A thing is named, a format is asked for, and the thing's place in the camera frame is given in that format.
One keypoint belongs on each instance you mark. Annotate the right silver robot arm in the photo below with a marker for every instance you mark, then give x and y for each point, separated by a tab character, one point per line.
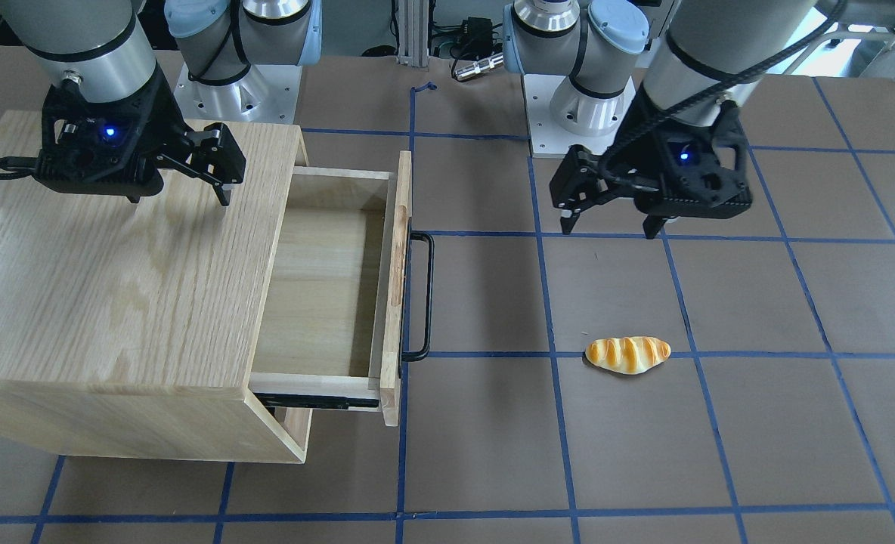
102	47

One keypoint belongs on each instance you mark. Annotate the wooden drawer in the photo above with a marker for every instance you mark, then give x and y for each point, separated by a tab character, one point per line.
331	333

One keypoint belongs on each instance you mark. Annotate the toy bread roll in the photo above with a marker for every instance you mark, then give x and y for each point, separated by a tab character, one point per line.
628	356

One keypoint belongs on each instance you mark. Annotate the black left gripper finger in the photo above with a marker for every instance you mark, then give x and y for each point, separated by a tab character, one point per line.
577	186
653	226

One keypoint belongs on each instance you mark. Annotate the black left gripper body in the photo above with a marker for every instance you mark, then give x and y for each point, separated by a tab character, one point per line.
639	151

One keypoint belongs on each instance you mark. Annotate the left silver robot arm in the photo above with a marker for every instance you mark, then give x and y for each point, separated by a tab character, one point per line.
712	51

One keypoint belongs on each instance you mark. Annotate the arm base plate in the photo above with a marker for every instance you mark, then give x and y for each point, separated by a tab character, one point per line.
267	94
560	116

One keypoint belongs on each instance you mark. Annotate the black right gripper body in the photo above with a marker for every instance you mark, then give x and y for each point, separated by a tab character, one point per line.
162	115

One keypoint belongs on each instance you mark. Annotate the black power adapter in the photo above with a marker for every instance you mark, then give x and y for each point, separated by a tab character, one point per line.
476	32

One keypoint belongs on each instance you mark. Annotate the aluminium frame post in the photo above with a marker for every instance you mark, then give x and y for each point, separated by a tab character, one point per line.
413	32

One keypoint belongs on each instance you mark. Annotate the light wooden drawer cabinet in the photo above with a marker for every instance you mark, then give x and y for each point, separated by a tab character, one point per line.
129	330

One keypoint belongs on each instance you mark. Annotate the silver cable connector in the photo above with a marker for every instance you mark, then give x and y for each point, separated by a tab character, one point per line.
478	68

